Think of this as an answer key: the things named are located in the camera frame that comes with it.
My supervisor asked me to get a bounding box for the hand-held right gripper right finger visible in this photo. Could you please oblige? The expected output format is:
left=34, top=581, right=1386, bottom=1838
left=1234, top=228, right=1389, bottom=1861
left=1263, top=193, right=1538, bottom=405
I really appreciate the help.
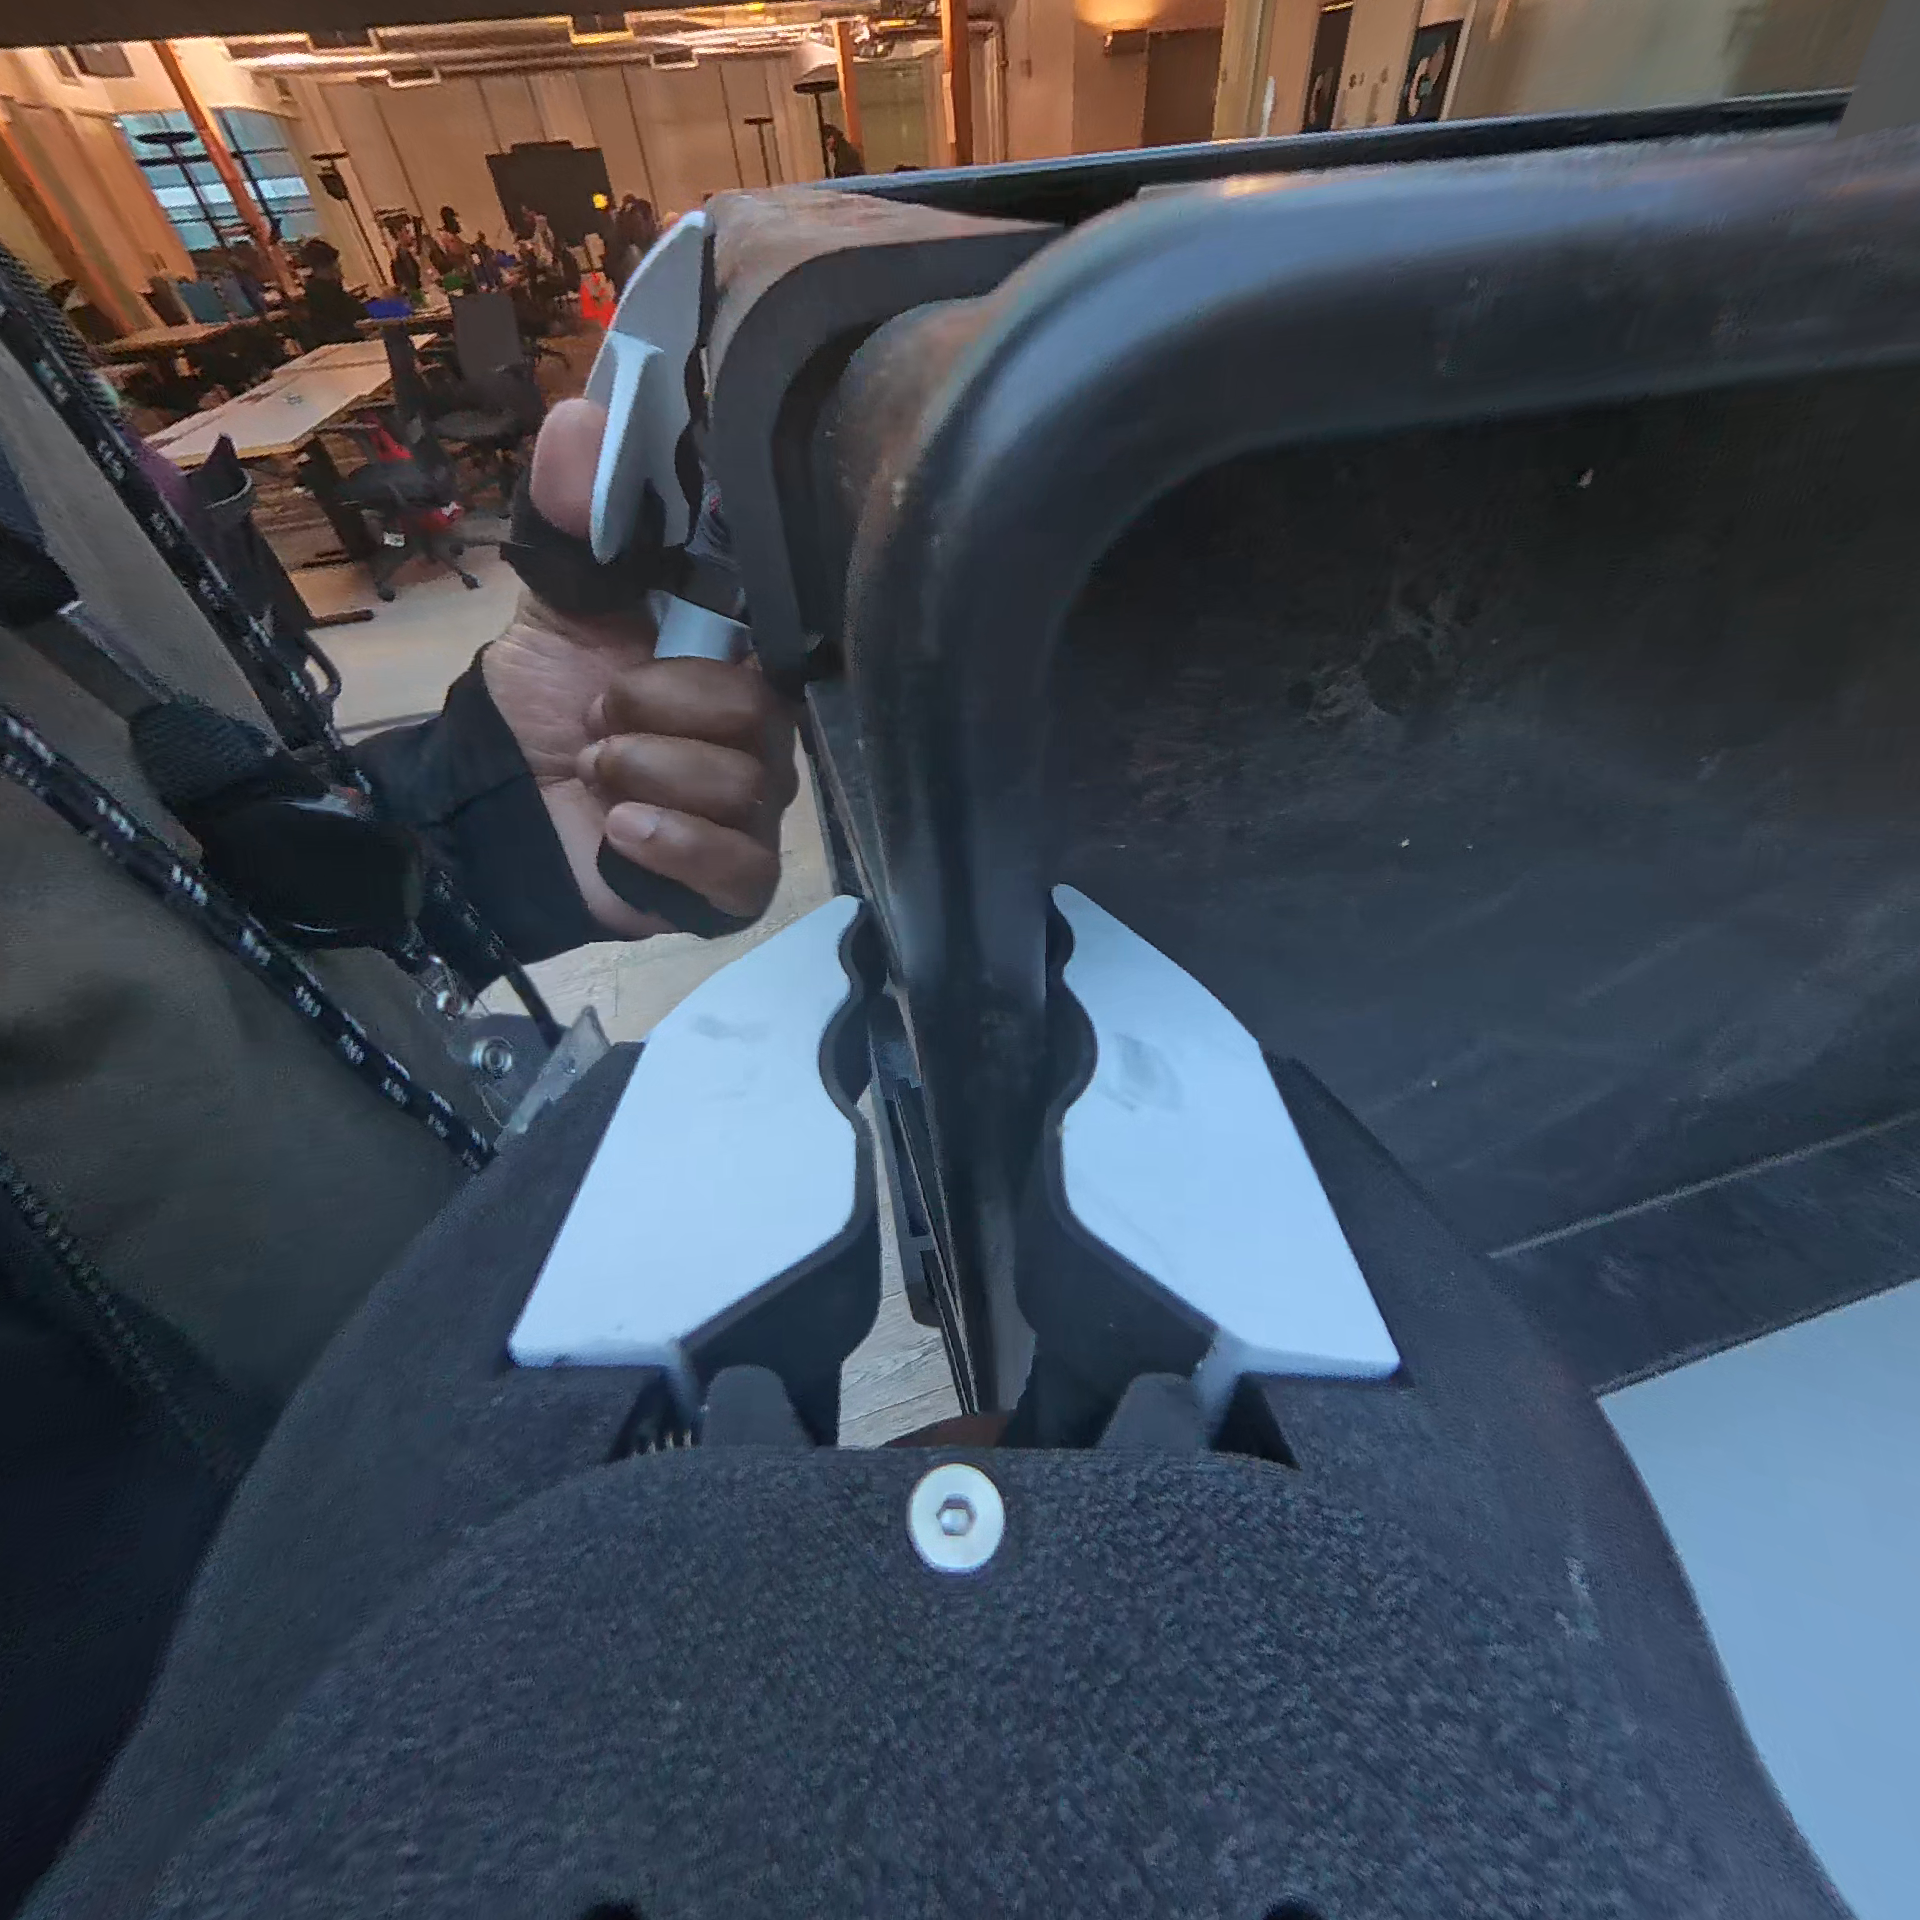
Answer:
left=1028, top=882, right=1403, bottom=1444

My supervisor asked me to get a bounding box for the white office table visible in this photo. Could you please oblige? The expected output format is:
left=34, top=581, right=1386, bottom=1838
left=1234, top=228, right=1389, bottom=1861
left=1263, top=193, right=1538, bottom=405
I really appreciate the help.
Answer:
left=146, top=337, right=442, bottom=472

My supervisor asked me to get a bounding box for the clear badge holder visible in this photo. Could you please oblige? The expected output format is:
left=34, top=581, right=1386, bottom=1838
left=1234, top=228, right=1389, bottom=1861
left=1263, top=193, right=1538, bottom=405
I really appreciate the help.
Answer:
left=489, top=1001, right=615, bottom=1145

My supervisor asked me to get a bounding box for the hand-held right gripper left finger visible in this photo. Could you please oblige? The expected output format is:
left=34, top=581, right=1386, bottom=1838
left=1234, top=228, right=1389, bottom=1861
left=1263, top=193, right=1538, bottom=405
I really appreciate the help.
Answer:
left=507, top=893, right=888, bottom=1444

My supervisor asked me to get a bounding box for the black white patterned lanyard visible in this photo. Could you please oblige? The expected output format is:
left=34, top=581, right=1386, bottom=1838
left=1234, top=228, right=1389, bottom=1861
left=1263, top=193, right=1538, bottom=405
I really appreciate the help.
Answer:
left=0, top=248, right=501, bottom=1174

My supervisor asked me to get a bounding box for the black office chair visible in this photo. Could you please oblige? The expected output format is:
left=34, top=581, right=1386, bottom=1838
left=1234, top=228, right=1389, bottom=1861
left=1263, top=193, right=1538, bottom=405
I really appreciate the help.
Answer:
left=322, top=420, right=485, bottom=605
left=440, top=291, right=552, bottom=454

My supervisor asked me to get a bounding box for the person's black jacket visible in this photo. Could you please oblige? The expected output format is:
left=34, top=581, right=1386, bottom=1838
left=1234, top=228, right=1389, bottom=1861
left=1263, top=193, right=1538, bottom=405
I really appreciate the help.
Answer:
left=0, top=1154, right=317, bottom=1893

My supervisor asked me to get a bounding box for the olive brown garment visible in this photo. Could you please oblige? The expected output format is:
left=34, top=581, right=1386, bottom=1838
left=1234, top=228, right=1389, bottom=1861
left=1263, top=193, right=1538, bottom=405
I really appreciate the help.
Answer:
left=0, top=344, right=634, bottom=1501

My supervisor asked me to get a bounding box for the black lanyard buckle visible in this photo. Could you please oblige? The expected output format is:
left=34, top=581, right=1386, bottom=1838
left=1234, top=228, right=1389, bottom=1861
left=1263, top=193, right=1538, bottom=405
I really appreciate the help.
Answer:
left=128, top=694, right=427, bottom=950

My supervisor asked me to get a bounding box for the person's left hand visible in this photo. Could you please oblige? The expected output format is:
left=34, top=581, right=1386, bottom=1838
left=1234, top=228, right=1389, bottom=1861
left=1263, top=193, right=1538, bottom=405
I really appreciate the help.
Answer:
left=481, top=396, right=805, bottom=944

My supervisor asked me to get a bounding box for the black plastic bin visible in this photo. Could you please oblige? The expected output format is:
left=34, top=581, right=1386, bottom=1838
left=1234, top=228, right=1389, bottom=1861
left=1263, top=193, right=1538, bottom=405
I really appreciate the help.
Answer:
left=803, top=88, right=1920, bottom=1416

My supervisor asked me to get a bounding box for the black display screen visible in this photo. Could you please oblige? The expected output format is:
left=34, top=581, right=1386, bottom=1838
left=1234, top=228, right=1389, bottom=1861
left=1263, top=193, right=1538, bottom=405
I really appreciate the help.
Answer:
left=485, top=142, right=615, bottom=245

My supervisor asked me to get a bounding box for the white desk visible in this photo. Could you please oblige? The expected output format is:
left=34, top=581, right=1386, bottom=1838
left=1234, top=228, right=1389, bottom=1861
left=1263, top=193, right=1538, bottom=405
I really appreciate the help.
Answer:
left=1593, top=1320, right=1920, bottom=1920

